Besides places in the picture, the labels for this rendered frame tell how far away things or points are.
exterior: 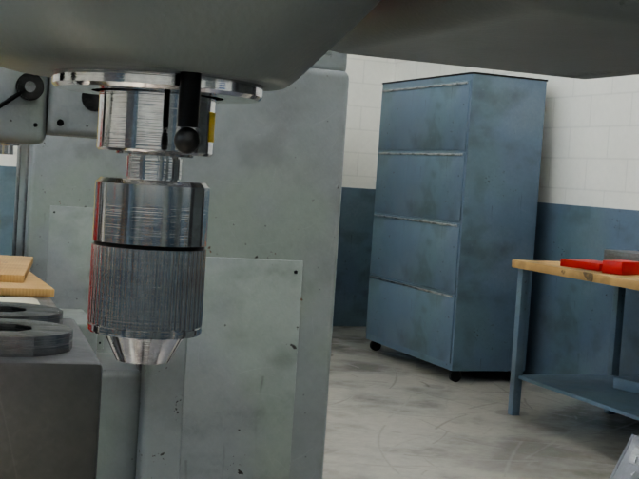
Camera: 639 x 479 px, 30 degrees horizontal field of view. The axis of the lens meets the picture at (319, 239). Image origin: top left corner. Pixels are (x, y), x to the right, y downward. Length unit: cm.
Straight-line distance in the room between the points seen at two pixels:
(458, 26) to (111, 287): 18
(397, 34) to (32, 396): 36
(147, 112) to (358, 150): 984
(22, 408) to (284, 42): 39
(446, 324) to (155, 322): 737
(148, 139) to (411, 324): 784
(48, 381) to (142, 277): 31
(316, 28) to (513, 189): 743
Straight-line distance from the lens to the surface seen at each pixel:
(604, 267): 624
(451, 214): 782
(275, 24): 44
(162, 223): 47
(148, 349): 49
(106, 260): 48
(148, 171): 49
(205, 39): 44
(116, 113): 48
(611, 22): 47
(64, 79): 48
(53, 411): 78
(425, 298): 811
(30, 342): 79
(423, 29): 53
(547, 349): 804
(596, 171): 766
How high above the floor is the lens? 127
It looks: 3 degrees down
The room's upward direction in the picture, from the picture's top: 4 degrees clockwise
